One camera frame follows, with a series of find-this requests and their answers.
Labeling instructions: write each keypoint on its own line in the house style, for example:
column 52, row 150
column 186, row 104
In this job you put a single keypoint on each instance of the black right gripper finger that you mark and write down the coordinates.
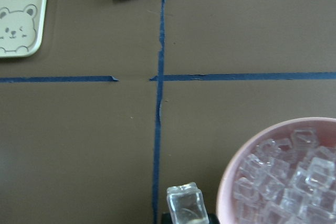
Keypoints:
column 166, row 219

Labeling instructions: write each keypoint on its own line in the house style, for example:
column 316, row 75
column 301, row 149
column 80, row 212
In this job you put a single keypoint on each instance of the clear ice cube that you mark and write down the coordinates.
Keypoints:
column 186, row 204

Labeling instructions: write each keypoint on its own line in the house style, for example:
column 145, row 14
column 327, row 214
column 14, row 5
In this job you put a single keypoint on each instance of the ice cubes in bowl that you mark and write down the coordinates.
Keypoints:
column 286, row 180

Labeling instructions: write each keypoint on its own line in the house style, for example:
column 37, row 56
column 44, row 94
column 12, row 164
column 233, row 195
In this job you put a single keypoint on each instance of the pink bowl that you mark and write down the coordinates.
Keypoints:
column 325, row 128

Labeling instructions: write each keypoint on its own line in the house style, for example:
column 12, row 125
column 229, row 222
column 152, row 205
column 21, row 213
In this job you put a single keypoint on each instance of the cream bear tray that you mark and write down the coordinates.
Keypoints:
column 22, row 25

